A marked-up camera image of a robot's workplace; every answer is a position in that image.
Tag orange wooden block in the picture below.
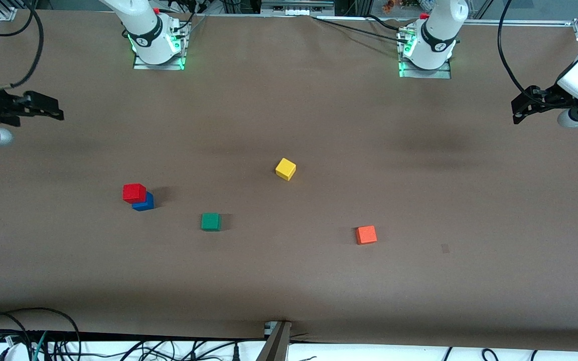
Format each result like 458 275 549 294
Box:
355 225 378 245

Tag long black base cable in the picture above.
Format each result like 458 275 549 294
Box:
313 17 406 43

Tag short black base cable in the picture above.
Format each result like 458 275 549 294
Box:
367 14 411 32

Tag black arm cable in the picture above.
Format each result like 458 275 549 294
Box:
498 0 541 95
0 0 45 92

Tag grey power strip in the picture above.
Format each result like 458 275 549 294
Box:
261 0 335 16

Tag teal cable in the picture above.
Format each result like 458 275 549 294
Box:
31 331 48 361

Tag red wooden block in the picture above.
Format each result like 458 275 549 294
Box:
122 184 147 204

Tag blue wooden block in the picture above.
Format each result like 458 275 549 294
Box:
132 192 155 212

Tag yellow wooden block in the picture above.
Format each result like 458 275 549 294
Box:
275 157 297 182

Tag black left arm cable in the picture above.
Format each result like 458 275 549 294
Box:
498 0 541 95

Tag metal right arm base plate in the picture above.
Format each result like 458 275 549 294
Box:
132 20 190 71

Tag black looped floor cable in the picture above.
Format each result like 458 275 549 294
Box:
0 307 82 361

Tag grey metal strut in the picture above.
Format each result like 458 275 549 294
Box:
256 321 293 361

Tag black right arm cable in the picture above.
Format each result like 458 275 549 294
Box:
0 0 45 92

